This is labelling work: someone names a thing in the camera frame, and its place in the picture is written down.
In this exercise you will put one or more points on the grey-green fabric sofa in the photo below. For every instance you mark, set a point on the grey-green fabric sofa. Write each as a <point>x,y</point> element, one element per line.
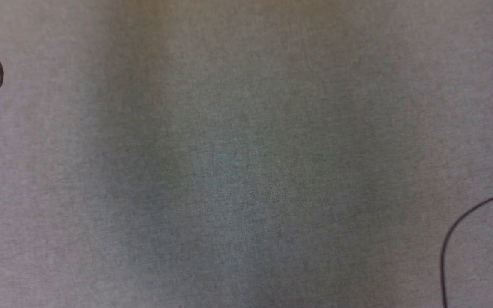
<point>246,162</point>

